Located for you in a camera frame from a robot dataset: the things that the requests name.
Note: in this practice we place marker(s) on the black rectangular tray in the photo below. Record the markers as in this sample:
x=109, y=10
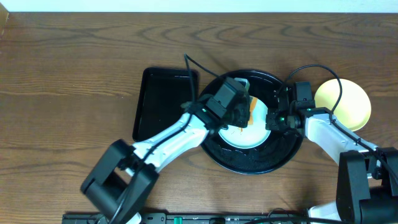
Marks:
x=163, y=90

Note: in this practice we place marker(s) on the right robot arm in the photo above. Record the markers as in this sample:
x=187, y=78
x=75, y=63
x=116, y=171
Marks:
x=366, y=189

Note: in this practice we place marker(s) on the light blue plate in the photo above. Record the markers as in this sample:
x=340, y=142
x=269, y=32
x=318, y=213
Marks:
x=251, y=136

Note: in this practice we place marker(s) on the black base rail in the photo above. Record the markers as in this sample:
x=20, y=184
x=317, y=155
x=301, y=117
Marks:
x=163, y=218

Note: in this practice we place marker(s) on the black round tray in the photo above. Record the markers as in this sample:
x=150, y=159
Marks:
x=275, y=151

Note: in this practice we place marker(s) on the yellow plate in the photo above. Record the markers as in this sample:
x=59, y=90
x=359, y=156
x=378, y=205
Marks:
x=354, y=107

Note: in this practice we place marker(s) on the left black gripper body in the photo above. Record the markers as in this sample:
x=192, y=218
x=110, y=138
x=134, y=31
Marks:
x=241, y=109

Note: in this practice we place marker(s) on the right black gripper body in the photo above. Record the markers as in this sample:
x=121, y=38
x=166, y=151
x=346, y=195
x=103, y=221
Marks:
x=279, y=121

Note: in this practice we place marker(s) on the orange and green sponge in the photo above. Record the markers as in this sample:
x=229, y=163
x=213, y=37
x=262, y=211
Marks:
x=251, y=109

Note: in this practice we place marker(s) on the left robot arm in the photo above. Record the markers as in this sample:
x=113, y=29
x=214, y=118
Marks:
x=123, y=178

